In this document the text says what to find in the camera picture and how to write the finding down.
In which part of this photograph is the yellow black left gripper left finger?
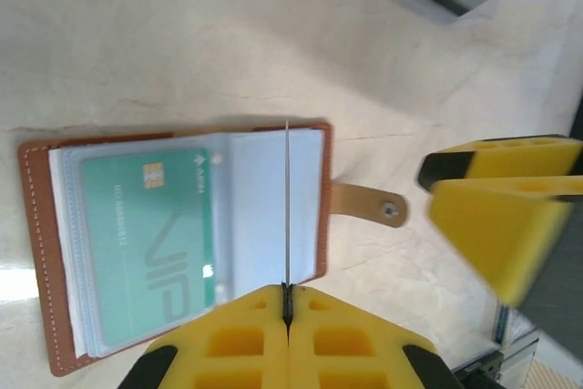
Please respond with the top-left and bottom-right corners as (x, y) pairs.
(117, 283), (290, 389)

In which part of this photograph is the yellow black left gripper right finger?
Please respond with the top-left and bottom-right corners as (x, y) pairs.
(288, 285), (461, 389)

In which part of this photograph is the teal VIP card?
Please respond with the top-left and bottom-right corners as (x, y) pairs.
(80, 147), (218, 349)

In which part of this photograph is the grey card with magnetic stripe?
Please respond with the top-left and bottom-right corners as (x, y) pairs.
(284, 119), (292, 289)

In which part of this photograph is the brown leather card holder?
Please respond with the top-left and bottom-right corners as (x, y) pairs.
(17, 120), (409, 379)

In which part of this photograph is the blue playing card box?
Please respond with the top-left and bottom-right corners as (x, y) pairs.
(493, 302), (541, 350)

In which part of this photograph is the aluminium side rail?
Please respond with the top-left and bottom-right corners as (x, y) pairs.
(450, 332), (546, 389)

